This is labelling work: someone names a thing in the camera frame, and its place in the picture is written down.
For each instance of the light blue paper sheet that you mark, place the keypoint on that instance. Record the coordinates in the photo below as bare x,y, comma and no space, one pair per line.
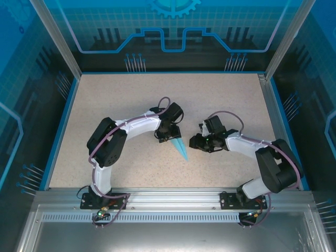
181,148

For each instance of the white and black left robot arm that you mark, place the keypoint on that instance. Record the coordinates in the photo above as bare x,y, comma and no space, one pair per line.
102,178

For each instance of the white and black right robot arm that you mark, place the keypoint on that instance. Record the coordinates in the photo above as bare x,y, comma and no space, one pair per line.
244,144

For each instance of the steel sheet tray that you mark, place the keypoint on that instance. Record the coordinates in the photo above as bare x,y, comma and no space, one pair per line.
170,239

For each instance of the long aluminium mounting rail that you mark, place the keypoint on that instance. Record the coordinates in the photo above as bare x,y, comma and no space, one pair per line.
170,198

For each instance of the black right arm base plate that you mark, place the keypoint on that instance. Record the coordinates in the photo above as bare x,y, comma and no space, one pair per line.
227,200

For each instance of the aluminium side rail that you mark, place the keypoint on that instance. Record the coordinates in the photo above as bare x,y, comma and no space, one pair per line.
278,131

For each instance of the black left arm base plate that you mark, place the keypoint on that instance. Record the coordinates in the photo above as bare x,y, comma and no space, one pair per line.
86,204

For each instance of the aluminium frame post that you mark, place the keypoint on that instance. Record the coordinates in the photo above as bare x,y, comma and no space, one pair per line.
288,39
57,39

